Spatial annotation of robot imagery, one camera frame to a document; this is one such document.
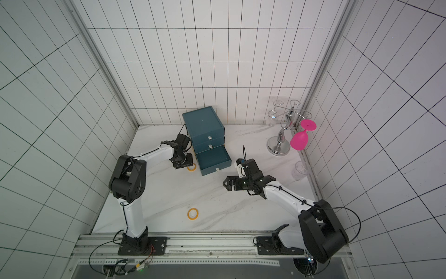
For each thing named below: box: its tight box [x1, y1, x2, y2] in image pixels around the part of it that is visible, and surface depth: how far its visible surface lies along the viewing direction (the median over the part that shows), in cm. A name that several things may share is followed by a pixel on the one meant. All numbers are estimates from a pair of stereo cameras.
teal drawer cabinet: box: [182, 105, 232, 177], surface depth 97 cm
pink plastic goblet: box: [290, 119, 318, 151], surface depth 87 cm
